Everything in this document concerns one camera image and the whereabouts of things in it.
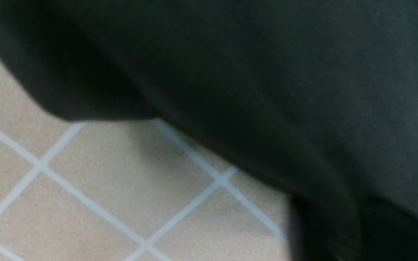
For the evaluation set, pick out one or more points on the dark gray long-sleeve top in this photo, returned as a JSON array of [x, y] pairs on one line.
[[315, 98]]

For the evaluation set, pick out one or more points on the beige checkered tablecloth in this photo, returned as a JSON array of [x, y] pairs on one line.
[[124, 192]]

